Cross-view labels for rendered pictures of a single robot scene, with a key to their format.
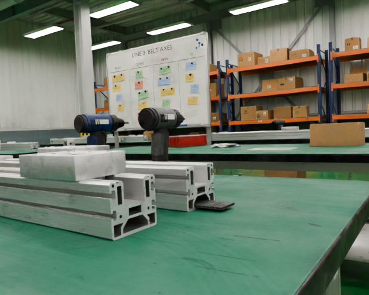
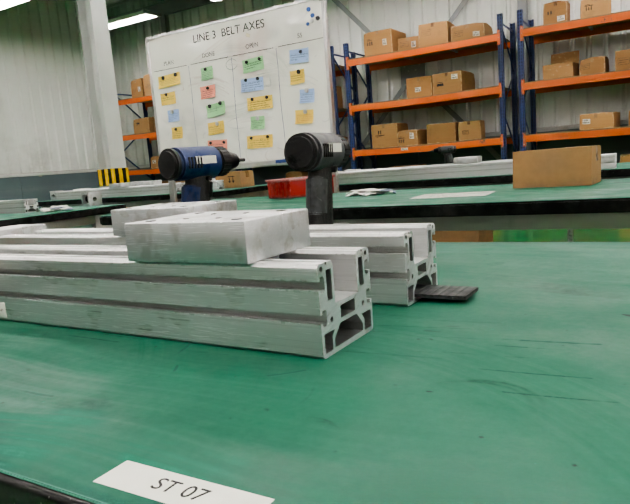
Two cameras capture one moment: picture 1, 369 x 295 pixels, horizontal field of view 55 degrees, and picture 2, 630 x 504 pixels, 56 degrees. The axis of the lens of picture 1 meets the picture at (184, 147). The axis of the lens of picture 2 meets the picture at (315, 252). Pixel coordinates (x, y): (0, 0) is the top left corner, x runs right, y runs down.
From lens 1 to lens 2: 15 cm
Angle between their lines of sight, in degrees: 7
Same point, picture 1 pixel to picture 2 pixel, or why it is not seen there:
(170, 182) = (375, 259)
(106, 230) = (310, 342)
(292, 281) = not seen: outside the picture
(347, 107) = (547, 122)
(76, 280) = (323, 426)
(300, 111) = (470, 130)
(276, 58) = (429, 39)
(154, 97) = (236, 113)
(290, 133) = (469, 167)
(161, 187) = not seen: hidden behind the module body
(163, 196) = not seen: hidden behind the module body
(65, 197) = (225, 292)
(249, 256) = (573, 371)
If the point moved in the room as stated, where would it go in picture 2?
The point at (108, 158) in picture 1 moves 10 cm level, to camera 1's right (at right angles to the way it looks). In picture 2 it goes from (287, 222) to (385, 214)
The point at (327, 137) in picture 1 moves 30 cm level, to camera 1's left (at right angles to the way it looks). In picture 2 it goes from (542, 173) to (469, 179)
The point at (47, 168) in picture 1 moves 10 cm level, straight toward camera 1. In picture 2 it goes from (187, 244) to (217, 254)
